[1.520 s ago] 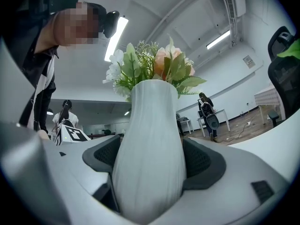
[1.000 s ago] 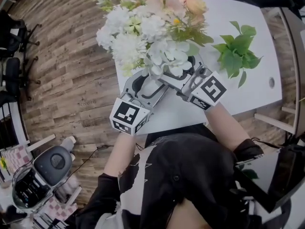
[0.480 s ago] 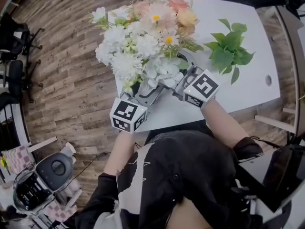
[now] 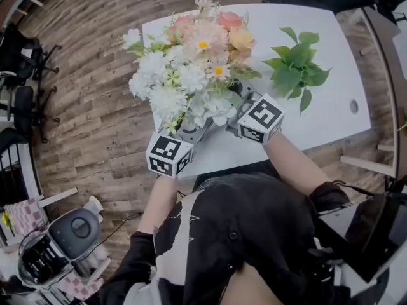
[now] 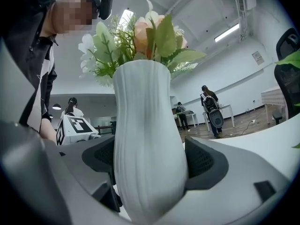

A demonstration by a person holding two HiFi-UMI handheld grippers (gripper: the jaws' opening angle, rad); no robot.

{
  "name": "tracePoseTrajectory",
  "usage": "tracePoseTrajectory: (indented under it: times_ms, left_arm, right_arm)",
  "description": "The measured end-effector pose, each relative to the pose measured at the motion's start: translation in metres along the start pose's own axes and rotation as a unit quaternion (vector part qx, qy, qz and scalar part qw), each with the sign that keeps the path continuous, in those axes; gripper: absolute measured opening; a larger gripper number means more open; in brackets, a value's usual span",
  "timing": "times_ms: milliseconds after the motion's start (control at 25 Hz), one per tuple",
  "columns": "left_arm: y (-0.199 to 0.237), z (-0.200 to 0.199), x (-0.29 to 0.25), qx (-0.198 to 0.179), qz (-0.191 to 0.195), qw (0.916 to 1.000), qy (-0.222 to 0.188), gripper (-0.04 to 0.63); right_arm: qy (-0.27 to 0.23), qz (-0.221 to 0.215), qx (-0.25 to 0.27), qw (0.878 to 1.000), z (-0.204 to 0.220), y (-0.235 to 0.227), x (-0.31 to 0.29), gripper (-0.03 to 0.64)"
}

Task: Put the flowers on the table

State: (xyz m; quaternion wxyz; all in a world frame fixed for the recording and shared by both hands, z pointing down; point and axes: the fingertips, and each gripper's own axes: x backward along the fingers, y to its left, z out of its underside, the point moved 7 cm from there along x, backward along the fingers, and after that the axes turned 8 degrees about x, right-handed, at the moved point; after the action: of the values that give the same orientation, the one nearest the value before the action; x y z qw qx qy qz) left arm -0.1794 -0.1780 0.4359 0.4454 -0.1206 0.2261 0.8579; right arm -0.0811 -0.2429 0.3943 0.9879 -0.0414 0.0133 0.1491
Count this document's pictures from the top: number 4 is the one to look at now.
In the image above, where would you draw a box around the person's right forearm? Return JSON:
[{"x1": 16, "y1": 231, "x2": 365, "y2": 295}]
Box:
[{"x1": 262, "y1": 131, "x2": 331, "y2": 196}]

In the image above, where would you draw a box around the person's left forearm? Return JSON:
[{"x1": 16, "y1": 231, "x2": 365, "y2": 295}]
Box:
[{"x1": 137, "y1": 175, "x2": 179, "y2": 235}]

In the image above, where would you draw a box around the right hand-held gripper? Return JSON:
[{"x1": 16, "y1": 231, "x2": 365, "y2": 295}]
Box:
[{"x1": 224, "y1": 81, "x2": 286, "y2": 145}]

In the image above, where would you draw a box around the grey round robot device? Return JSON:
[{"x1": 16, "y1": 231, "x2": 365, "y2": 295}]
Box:
[{"x1": 17, "y1": 208, "x2": 102, "y2": 289}]

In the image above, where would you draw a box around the black laptop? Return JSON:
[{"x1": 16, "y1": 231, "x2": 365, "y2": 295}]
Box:
[{"x1": 317, "y1": 191, "x2": 407, "y2": 283}]

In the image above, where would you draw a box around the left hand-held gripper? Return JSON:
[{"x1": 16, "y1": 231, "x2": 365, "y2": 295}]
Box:
[{"x1": 146, "y1": 118, "x2": 214, "y2": 179}]

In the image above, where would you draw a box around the person's black and white shirt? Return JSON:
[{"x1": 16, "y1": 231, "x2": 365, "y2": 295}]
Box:
[{"x1": 98, "y1": 161, "x2": 354, "y2": 305}]

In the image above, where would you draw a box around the black office chair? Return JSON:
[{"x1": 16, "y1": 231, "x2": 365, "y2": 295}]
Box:
[{"x1": 0, "y1": 22, "x2": 63, "y2": 87}]

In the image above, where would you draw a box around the pink checkered cloth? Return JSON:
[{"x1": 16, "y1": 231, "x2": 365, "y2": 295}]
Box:
[{"x1": 2, "y1": 197, "x2": 45, "y2": 236}]

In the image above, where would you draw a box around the pink and white flowers bouquet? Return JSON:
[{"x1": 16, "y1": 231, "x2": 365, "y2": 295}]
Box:
[{"x1": 119, "y1": 0, "x2": 263, "y2": 135}]

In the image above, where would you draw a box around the green leafy plant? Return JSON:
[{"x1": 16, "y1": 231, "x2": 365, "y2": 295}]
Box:
[{"x1": 262, "y1": 27, "x2": 333, "y2": 115}]

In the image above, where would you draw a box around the white table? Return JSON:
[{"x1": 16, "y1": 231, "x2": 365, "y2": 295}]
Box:
[{"x1": 141, "y1": 3, "x2": 372, "y2": 180}]

